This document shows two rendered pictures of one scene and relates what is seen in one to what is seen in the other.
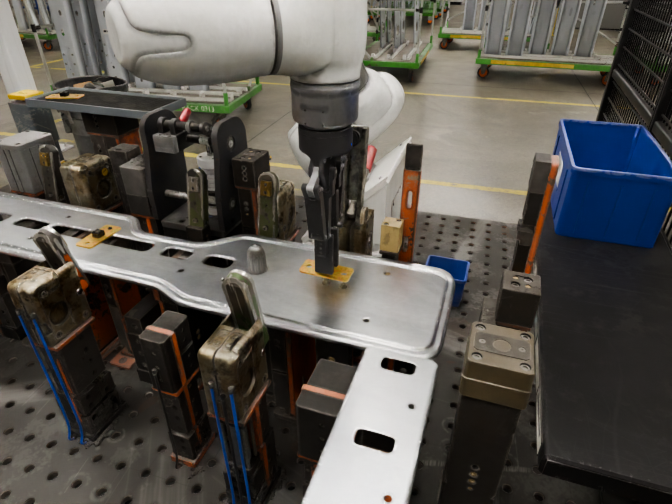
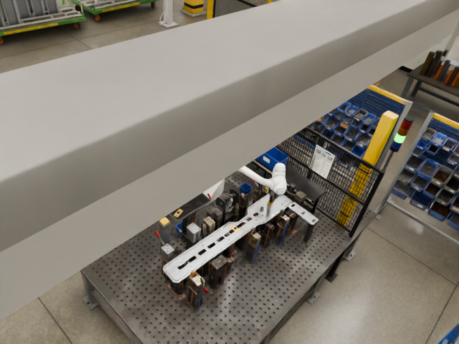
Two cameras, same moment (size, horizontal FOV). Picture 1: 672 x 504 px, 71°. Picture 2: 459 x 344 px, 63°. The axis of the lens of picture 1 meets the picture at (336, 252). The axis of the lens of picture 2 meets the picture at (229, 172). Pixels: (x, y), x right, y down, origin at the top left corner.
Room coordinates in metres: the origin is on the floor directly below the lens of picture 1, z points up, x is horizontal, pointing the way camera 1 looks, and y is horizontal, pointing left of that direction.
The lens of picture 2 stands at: (0.12, 2.45, 3.47)
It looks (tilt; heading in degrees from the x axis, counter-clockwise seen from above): 41 degrees down; 292
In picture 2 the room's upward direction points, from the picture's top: 8 degrees clockwise
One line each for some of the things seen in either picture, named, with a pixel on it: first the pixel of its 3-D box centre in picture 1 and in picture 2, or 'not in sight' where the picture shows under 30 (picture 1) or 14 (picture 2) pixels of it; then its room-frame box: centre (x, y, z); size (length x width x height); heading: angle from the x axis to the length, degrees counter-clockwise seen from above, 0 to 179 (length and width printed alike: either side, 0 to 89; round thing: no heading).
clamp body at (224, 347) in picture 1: (242, 422); (281, 229); (0.46, 0.14, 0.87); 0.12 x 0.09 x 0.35; 161
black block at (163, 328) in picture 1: (181, 394); (268, 236); (0.54, 0.26, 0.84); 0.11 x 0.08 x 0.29; 161
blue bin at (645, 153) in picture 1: (602, 176); (271, 156); (0.86, -0.52, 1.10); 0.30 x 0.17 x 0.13; 162
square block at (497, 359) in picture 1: (478, 440); (296, 207); (0.42, -0.20, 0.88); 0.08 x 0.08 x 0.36; 71
